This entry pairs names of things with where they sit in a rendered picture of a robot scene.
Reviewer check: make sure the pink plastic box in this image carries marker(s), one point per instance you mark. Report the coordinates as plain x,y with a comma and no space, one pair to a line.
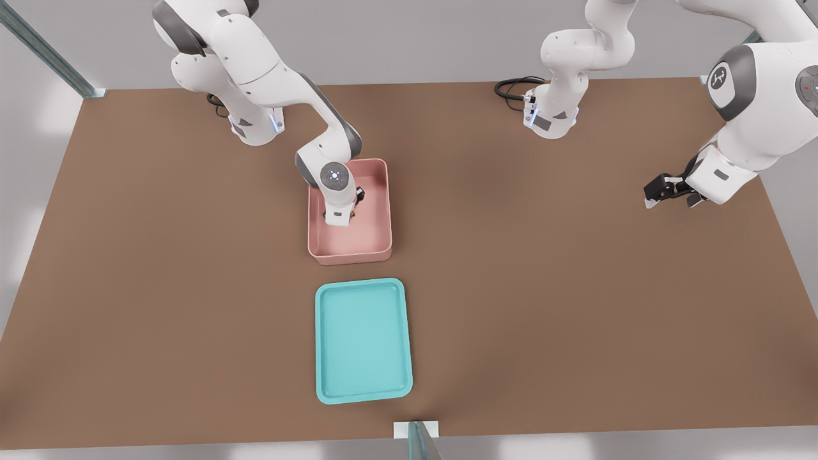
367,239

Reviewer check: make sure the pale blue-green tray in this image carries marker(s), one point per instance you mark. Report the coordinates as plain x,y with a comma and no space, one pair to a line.
363,342

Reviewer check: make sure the silver frame post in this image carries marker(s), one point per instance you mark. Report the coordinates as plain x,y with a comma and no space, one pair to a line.
418,441
45,48

